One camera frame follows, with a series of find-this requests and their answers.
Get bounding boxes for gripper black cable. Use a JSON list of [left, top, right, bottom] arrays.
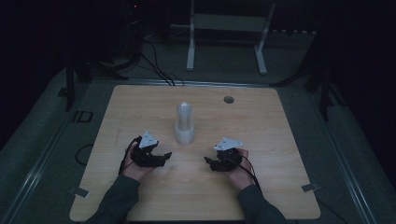
[[224, 148, 264, 195], [118, 135, 143, 175]]

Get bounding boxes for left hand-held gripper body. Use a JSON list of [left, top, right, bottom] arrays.
[[130, 131, 166, 168]]

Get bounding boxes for grey tape piece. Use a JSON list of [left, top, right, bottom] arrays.
[[301, 183, 321, 193], [68, 187, 91, 200]]

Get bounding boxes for person's right hand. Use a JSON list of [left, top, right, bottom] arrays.
[[224, 147, 257, 191]]

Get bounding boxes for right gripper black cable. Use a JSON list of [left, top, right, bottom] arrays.
[[224, 148, 264, 195]]

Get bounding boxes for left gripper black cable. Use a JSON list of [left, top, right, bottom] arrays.
[[118, 135, 143, 175]]

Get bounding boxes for translucent white bottle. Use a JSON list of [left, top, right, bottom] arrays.
[[174, 102, 196, 146]]

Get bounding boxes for black cable loop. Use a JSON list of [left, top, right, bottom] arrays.
[[74, 143, 95, 166]]

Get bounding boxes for black floor cables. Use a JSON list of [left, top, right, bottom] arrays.
[[136, 38, 185, 87]]

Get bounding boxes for black tripod stand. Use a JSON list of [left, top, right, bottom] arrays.
[[57, 52, 130, 112], [270, 59, 347, 122]]

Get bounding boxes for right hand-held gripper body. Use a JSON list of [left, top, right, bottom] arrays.
[[208, 136, 244, 173]]

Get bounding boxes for white metal stand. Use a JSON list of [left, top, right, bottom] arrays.
[[186, 0, 276, 77]]

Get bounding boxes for person's left hand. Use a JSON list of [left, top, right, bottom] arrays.
[[120, 145, 157, 183]]

